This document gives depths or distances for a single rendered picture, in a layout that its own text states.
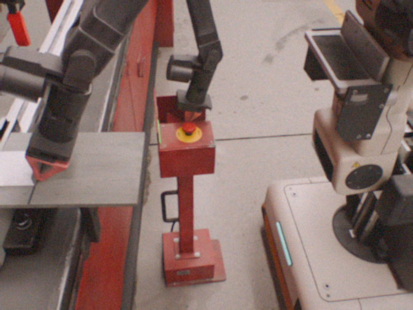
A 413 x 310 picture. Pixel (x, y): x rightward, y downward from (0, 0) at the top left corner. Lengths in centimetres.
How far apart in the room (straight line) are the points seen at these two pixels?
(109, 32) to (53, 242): 43
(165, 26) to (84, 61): 244
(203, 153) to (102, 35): 62
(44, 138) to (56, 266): 25
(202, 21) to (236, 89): 163
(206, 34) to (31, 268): 66
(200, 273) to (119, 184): 101
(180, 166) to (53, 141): 53
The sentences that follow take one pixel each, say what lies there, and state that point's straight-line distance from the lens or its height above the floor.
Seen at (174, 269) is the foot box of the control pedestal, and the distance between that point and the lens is 163.
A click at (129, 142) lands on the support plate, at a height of 100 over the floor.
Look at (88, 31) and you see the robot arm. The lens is 58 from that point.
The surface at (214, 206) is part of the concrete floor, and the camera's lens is 195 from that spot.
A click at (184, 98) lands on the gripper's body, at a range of 117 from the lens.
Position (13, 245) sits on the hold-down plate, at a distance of 82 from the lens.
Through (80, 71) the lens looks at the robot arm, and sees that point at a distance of 58.
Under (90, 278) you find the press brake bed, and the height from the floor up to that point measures 72.
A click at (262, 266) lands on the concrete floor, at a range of 179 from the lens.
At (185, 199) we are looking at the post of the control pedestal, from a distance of 138.
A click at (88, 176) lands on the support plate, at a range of 75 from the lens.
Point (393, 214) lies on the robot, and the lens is 121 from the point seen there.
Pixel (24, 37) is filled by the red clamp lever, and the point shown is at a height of 117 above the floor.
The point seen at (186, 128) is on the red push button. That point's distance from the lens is 111.
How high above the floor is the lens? 154
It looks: 45 degrees down
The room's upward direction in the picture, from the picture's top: 2 degrees clockwise
